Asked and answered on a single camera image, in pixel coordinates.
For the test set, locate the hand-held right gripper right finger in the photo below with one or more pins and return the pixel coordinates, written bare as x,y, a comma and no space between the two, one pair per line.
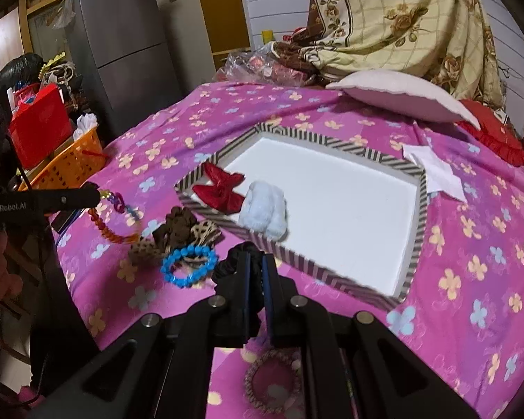
268,288

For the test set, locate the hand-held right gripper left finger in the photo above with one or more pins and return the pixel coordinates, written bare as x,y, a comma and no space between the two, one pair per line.
245,283

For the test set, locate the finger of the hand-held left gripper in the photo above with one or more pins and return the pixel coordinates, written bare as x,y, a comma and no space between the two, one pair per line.
65,221
65,198

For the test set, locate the black scrunchie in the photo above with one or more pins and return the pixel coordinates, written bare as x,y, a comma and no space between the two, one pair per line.
225,266

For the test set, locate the striped cardboard box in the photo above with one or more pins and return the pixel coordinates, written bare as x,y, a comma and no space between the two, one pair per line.
345,209

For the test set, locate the orange plastic basket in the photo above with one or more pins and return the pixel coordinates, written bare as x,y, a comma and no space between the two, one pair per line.
74,161

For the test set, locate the leopard print bow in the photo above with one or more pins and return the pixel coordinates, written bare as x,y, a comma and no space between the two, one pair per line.
205,232

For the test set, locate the light blue fluffy scrunchie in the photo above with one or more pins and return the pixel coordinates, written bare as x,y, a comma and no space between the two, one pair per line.
262,209

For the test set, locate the red paper bag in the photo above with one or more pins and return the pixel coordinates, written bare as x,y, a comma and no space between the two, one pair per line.
39,126

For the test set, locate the white plastic bag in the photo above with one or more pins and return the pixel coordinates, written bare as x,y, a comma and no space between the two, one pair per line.
85,124

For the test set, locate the brown scrunchie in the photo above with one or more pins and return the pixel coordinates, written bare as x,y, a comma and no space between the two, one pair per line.
174,227

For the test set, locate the red bow hair clip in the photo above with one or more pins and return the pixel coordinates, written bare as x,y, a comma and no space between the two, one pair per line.
220,183

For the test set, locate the grey refrigerator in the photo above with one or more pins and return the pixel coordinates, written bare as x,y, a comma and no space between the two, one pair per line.
122,43

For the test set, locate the pink floral bedsheet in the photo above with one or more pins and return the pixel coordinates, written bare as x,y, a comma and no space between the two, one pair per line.
463,248

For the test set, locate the white paper sheet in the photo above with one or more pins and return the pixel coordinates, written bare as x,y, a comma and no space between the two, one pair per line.
436,170

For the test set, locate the clear plastic bag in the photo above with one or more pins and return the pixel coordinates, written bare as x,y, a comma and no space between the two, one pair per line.
253,65

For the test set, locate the pink pillow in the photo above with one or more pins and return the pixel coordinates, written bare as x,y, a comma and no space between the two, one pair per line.
401,94

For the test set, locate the wooden door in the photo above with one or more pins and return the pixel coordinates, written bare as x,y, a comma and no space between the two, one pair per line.
222,17

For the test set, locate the yellow small container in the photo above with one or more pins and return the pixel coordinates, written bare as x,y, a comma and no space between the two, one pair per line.
267,37

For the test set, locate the red frilled cushion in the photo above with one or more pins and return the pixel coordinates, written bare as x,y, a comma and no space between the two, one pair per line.
498,135

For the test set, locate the beige floral quilt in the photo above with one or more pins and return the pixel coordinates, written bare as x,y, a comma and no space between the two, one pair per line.
397,13

